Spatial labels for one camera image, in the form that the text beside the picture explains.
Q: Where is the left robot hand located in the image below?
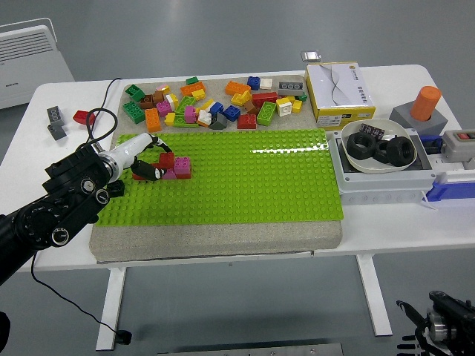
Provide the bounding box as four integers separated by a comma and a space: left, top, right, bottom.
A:
110, 132, 175, 183

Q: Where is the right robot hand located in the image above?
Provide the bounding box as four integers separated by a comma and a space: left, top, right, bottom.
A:
395, 299, 431, 356

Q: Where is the black sloped brick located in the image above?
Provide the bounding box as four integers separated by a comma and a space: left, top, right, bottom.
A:
107, 179, 126, 197

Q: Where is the pink square brick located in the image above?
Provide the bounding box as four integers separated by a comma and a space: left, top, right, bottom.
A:
173, 156, 192, 176

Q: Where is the flat lime brick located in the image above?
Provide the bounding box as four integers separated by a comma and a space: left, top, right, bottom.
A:
172, 113, 200, 129

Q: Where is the dark green brick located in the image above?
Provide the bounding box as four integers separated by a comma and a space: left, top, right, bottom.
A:
125, 84, 146, 102

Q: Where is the red sloped brick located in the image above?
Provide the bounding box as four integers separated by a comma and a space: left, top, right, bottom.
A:
72, 110, 96, 126

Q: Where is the small grey brick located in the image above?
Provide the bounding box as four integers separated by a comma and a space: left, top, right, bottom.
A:
47, 123, 68, 141

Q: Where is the grey sloped brick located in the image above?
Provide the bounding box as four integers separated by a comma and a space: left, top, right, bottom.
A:
209, 112, 229, 131

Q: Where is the green studded baseplate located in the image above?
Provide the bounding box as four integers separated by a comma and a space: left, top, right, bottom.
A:
95, 128, 346, 227

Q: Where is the long grey brick with holes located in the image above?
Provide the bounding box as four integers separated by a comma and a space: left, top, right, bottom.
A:
277, 81, 306, 96

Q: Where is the white table leg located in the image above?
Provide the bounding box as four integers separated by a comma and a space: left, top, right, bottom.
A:
355, 254, 393, 337
95, 267, 128, 352

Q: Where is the grey-brown mat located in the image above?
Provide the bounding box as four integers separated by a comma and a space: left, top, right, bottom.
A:
90, 75, 344, 260

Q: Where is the white heater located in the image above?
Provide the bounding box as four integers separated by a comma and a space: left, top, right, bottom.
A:
0, 17, 76, 111

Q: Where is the blue plastic fixture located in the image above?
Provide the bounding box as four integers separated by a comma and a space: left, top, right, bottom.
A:
425, 168, 475, 203

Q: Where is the grey junction box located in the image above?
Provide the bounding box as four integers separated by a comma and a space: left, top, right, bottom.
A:
326, 128, 437, 206

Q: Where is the white bowl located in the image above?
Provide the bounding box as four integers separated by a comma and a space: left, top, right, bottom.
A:
340, 118, 419, 174

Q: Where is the black hex nut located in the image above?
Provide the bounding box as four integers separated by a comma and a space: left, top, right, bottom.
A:
385, 136, 416, 167
372, 139, 390, 164
347, 132, 376, 160

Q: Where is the dark blue clamp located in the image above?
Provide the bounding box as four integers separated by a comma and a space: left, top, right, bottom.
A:
419, 133, 445, 155

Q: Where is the dark circuit board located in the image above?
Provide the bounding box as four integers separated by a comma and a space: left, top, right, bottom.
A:
358, 124, 386, 141

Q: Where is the grey block with hole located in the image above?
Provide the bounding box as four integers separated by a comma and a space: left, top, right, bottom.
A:
388, 102, 449, 136

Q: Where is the yellow white cardboard box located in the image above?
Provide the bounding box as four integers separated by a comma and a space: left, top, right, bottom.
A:
304, 61, 376, 131

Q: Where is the black robot body part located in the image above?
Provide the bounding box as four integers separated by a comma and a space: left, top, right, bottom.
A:
0, 311, 11, 356

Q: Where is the orange cylinder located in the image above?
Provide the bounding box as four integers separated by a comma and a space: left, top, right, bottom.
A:
410, 85, 442, 122

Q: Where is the white cable tie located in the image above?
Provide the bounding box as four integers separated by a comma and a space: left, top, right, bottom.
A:
421, 191, 439, 211

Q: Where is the white rail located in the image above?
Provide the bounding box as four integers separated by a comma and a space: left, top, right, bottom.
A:
426, 155, 475, 172

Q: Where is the grey switch box red button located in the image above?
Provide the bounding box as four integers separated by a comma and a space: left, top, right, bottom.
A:
440, 128, 475, 163

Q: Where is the black cord with plug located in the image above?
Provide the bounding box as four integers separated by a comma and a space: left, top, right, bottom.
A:
30, 76, 133, 345

